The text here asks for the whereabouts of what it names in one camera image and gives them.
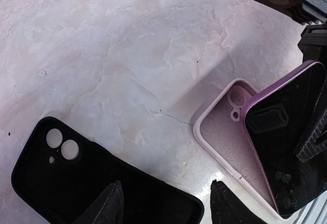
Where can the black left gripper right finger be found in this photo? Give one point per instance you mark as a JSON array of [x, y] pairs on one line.
[[226, 208]]

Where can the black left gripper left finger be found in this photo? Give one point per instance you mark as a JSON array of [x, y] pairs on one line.
[[108, 206]]

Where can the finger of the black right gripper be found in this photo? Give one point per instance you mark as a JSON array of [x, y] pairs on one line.
[[313, 138]]

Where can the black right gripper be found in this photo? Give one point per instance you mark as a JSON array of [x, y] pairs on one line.
[[313, 38]]

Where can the purple edged dark phone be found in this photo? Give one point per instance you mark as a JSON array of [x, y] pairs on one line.
[[275, 120]]

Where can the black phone case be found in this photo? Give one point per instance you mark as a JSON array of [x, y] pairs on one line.
[[57, 163]]

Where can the pink phone case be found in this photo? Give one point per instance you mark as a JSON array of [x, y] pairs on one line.
[[219, 130]]

